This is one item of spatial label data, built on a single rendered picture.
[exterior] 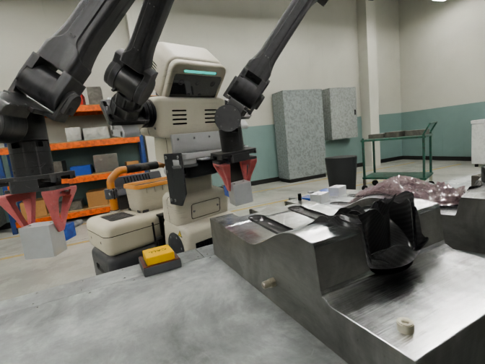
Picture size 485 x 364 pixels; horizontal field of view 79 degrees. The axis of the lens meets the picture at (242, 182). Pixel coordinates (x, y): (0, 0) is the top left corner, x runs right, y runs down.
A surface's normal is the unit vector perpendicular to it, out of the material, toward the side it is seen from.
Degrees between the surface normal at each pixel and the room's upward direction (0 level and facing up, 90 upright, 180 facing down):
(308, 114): 90
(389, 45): 90
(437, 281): 0
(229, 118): 95
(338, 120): 90
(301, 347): 0
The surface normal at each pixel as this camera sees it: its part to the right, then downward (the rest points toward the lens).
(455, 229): -0.71, 0.18
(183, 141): 0.68, 0.04
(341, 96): 0.40, 0.09
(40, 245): 0.00, 0.13
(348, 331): -0.89, 0.16
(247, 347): -0.11, -0.98
